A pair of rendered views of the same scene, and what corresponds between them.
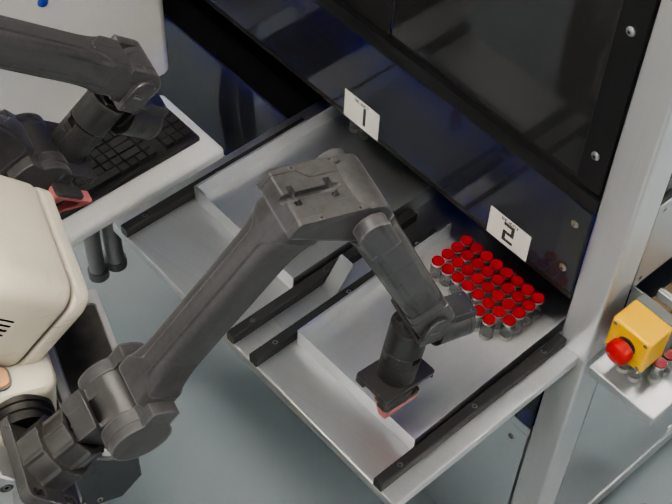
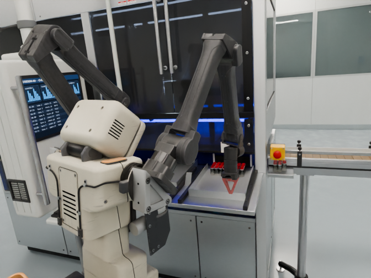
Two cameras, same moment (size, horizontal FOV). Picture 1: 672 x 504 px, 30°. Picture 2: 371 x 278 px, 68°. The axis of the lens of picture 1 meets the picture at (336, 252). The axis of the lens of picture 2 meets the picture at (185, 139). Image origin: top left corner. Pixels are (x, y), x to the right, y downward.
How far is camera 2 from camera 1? 1.17 m
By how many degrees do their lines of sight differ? 41
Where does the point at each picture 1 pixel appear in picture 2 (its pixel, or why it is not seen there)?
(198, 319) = (199, 86)
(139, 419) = (189, 138)
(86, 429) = (170, 148)
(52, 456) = (161, 163)
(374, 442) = (232, 203)
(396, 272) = (234, 97)
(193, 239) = not seen: hidden behind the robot
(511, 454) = (251, 236)
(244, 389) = not seen: outside the picture
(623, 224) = (263, 112)
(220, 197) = not seen: hidden behind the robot
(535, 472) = (261, 235)
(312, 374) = (199, 199)
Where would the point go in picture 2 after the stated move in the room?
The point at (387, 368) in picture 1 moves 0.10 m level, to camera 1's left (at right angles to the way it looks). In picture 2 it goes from (229, 165) to (209, 171)
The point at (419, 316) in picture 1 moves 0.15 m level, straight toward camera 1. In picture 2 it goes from (238, 128) to (259, 136)
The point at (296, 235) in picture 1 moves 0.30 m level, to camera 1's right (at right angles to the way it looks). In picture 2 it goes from (223, 38) to (297, 35)
